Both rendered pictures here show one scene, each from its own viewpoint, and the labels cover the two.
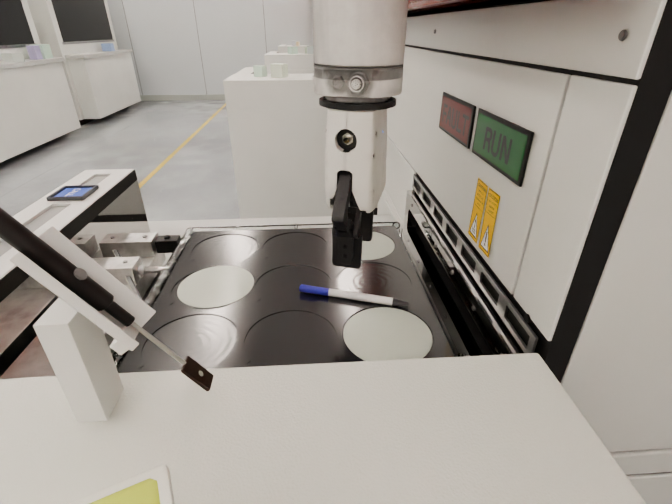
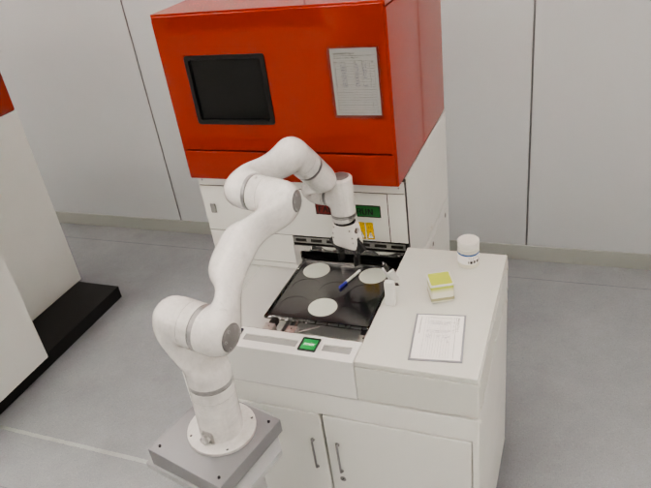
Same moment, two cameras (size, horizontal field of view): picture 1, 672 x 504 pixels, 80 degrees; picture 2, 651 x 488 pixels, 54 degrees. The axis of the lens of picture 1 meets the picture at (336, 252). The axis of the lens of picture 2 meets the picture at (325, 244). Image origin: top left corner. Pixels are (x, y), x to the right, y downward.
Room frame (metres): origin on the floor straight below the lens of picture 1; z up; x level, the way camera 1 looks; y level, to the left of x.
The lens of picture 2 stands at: (-0.43, 1.68, 2.16)
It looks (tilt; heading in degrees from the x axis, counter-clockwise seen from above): 30 degrees down; 299
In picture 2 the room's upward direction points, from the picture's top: 8 degrees counter-clockwise
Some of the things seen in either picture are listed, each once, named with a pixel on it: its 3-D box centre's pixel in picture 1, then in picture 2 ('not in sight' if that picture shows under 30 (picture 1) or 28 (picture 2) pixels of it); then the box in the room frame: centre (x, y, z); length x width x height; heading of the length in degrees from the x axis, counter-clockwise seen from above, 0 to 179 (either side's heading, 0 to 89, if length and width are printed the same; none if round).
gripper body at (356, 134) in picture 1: (356, 146); (346, 231); (0.41, -0.02, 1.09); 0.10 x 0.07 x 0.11; 165
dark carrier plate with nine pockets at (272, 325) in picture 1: (293, 285); (334, 290); (0.45, 0.06, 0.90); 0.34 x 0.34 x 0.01; 4
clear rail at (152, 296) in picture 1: (155, 291); (315, 322); (0.44, 0.24, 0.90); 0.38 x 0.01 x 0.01; 4
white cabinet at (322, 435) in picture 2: not in sight; (360, 417); (0.36, 0.16, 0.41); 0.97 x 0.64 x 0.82; 4
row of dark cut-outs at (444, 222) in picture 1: (453, 234); (348, 243); (0.48, -0.16, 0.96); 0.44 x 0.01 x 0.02; 4
